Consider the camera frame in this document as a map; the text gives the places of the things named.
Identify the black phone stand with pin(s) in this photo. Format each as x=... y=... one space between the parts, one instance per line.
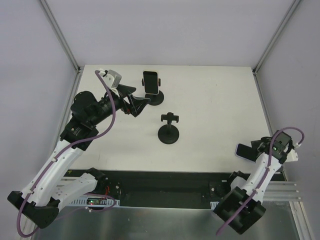
x=168 y=134
x=155 y=99

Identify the left aluminium frame post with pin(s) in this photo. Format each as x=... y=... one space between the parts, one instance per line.
x=59 y=34

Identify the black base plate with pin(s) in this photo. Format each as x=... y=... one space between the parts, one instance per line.
x=165 y=189

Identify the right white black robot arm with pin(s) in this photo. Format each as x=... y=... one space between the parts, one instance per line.
x=242 y=206

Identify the aluminium frame post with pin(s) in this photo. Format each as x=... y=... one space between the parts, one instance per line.
x=59 y=34
x=276 y=35

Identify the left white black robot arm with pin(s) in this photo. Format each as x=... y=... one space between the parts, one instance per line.
x=42 y=200

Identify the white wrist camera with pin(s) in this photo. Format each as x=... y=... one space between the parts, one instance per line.
x=292 y=156
x=111 y=78

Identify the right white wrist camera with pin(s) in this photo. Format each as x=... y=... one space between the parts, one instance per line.
x=292 y=156

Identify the right white cable duct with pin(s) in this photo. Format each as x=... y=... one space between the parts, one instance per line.
x=215 y=205

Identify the black phone cream case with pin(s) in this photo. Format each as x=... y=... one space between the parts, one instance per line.
x=150 y=82

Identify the black phone lilac case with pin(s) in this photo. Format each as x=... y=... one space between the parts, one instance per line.
x=245 y=152

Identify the white cable duct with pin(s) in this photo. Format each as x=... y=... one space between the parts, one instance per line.
x=94 y=202
x=215 y=205

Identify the right aluminium frame post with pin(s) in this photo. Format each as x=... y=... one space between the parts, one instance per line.
x=276 y=35

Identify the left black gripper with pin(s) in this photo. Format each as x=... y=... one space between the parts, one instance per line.
x=125 y=99

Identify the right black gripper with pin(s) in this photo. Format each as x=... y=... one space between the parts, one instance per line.
x=258 y=145

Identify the left white cable duct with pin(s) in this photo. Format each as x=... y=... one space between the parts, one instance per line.
x=94 y=202

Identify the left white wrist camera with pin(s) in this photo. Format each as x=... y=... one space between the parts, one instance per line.
x=111 y=78

